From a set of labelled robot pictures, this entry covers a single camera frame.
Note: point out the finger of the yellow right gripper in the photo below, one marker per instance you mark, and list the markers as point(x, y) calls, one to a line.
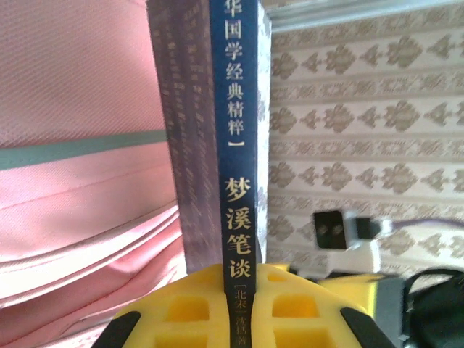
point(355, 282)

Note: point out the aluminium frame post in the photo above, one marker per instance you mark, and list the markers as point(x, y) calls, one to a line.
point(362, 14)

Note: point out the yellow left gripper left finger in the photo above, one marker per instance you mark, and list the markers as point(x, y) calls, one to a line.
point(188, 308)

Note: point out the pink student backpack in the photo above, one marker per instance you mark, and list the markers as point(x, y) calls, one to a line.
point(79, 181)

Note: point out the floral tablecloth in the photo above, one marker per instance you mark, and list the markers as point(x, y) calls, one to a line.
point(264, 145)

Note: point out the blue book four-character title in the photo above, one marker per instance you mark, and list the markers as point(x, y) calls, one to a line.
point(235, 163)

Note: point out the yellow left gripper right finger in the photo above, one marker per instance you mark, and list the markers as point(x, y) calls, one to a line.
point(297, 311)

